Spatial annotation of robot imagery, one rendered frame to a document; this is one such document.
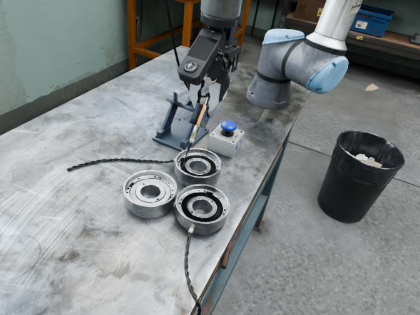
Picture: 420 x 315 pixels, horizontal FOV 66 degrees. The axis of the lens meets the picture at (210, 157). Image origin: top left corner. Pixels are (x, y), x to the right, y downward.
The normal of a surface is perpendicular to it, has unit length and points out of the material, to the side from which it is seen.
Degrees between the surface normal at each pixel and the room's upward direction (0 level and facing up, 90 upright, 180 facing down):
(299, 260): 0
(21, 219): 0
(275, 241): 0
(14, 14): 90
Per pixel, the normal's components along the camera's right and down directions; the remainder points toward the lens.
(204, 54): -0.11, -0.40
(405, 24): -0.42, 0.51
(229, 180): 0.12, -0.79
